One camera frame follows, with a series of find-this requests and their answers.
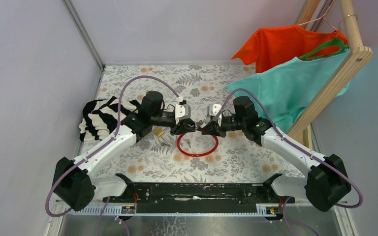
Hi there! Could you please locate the wooden clothes rack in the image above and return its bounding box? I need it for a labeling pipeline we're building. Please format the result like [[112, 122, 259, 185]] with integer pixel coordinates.
[[255, 0, 374, 150]]

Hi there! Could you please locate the floral patterned mat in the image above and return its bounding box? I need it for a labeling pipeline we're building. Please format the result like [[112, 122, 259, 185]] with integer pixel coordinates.
[[96, 65, 302, 183]]

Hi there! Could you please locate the green clothes hanger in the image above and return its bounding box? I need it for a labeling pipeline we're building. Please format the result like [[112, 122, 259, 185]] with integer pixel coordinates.
[[299, 37, 349, 61]]

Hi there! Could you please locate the orange t-shirt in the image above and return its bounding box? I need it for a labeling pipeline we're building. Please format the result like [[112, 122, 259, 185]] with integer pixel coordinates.
[[232, 25, 348, 73]]

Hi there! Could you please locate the teal t-shirt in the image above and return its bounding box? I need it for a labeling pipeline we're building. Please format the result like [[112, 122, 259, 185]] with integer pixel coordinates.
[[227, 50, 349, 133]]

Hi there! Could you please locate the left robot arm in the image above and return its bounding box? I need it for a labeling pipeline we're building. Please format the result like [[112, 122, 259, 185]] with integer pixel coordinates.
[[52, 91, 195, 211]]

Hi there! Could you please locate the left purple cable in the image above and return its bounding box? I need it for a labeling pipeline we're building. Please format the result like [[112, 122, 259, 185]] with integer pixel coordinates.
[[45, 75, 185, 236]]

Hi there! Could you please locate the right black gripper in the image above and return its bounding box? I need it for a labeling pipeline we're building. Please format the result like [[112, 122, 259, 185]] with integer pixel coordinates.
[[201, 115, 246, 138]]

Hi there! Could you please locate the pink clothes hanger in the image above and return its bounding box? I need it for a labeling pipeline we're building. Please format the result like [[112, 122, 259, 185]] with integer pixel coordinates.
[[296, 0, 337, 31]]

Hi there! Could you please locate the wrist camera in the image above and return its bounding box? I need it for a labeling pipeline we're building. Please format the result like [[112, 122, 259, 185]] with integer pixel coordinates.
[[174, 96, 190, 124], [207, 104, 222, 126]]

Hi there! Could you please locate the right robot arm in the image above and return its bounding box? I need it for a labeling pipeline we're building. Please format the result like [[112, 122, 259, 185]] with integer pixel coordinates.
[[199, 96, 351, 212]]

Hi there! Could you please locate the large brass padlock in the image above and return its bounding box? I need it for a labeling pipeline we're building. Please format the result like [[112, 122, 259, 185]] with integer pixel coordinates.
[[153, 127, 164, 137]]

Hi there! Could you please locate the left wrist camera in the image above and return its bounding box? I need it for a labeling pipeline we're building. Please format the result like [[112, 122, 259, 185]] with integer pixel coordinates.
[[174, 96, 190, 124]]

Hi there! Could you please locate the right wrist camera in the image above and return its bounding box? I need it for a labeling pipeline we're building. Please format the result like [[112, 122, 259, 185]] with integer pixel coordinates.
[[207, 104, 222, 126]]

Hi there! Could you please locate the black white striped cloth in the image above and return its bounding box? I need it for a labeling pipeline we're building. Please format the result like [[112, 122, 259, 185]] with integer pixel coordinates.
[[78, 96, 141, 142]]

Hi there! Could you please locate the red cable lock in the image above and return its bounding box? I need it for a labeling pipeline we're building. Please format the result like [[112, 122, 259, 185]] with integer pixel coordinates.
[[176, 125, 220, 158]]

